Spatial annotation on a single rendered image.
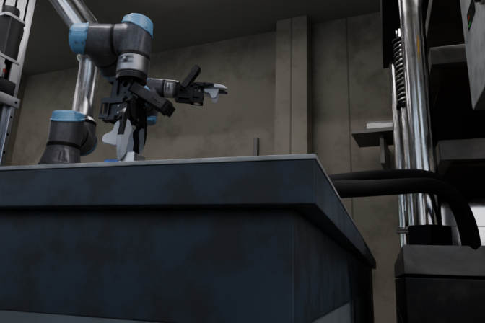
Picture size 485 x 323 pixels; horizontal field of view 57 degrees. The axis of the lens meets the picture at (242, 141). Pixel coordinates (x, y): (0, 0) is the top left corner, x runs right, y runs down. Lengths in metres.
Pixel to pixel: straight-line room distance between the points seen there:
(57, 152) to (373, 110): 3.00
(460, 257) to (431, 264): 0.06
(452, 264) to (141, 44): 0.83
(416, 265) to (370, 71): 3.34
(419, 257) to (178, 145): 3.87
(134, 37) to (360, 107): 3.22
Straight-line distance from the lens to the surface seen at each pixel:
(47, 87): 6.24
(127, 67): 1.08
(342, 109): 4.16
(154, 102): 1.02
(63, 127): 1.72
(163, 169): 0.38
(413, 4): 1.26
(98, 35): 1.14
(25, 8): 1.96
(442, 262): 1.03
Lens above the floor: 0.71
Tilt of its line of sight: 17 degrees up
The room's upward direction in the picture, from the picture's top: 2 degrees clockwise
